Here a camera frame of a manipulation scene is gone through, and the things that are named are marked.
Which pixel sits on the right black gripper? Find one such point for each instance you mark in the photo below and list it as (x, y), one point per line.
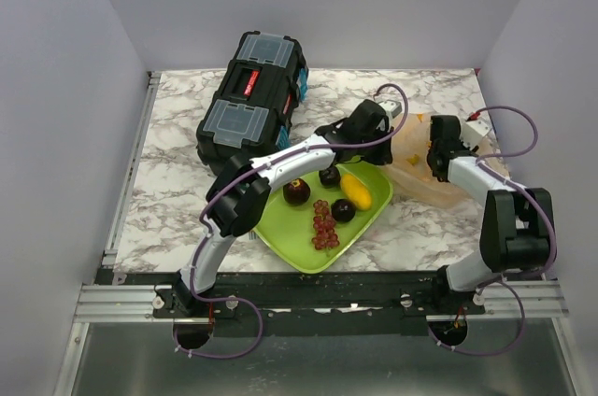
(464, 148)

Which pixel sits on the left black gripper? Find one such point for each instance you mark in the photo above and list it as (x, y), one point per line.
(384, 156)

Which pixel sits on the translucent orange plastic bag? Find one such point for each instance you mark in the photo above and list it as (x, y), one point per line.
(410, 172)

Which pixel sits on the fake yellow mango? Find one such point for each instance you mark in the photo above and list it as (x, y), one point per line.
(356, 192)

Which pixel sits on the dark purple fake plum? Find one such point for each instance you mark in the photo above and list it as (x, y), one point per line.
(329, 177)
(343, 210)

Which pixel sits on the fake red grape bunch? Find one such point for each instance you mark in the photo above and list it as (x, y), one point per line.
(323, 224)

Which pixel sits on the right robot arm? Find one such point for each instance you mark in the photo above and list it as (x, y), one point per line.
(517, 232)

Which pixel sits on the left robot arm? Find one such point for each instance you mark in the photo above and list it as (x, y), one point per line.
(238, 197)

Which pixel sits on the dark red fake apple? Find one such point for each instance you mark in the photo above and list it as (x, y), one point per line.
(297, 192)

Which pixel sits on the green plastic tray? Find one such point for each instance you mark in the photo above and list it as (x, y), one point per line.
(288, 230)

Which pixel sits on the black plastic toolbox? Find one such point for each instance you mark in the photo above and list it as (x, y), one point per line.
(252, 109)

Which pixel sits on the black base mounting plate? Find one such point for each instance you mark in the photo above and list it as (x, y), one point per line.
(295, 304)

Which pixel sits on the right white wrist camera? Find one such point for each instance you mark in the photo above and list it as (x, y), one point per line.
(473, 132)

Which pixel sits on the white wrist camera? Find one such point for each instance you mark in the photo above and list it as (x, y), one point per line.
(473, 132)
(391, 108)

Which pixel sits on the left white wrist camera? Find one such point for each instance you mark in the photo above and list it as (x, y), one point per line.
(391, 108)

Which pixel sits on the aluminium extrusion rail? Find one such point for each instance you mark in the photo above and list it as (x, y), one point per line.
(112, 304)

